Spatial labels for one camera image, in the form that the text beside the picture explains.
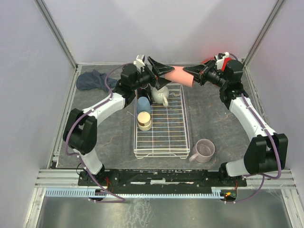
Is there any cream ceramic mug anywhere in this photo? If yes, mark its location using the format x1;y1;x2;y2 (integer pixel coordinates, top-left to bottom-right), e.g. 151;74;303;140
152;86;169;107

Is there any pink plastic cup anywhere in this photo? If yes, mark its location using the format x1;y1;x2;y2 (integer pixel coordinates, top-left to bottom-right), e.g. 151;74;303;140
164;66;194;87

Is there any blue plastic cup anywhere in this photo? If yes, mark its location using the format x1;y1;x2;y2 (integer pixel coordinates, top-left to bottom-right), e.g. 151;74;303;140
136;96;152;114

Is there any white wire dish rack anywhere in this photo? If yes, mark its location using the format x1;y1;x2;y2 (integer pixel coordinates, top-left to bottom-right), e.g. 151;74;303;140
133;83;190;159

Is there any lilac ceramic mug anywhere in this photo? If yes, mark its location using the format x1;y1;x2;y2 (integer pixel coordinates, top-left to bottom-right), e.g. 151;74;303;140
189;139;215;163

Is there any black mug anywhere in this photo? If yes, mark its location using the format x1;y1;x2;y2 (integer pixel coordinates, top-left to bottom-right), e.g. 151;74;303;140
141;85;153;105

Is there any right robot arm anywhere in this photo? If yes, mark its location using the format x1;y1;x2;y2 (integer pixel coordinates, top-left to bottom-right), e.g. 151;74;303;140
183;58;288;179

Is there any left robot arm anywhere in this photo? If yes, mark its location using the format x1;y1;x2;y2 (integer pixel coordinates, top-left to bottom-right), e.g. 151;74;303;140
63;55;175;175

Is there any red cloth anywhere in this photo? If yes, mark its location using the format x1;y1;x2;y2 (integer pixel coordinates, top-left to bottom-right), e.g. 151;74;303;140
201;57;214;64

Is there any dark blue cloth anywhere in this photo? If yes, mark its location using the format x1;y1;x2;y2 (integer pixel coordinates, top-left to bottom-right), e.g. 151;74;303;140
76;70;109;92

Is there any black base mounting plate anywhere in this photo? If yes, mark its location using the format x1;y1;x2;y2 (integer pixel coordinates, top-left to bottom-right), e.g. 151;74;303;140
77;167;247;193

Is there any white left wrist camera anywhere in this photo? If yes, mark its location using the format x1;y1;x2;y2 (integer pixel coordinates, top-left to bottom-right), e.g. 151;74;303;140
133;54;145;70

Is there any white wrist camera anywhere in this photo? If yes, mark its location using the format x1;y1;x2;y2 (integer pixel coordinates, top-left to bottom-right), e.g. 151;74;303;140
133;54;145;70
214;52;231;71

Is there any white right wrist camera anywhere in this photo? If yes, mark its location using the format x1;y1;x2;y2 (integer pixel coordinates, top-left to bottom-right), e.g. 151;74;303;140
214;52;231;71

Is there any white slotted cable duct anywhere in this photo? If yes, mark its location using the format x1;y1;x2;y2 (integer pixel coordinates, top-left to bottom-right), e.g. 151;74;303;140
45;188;224;199

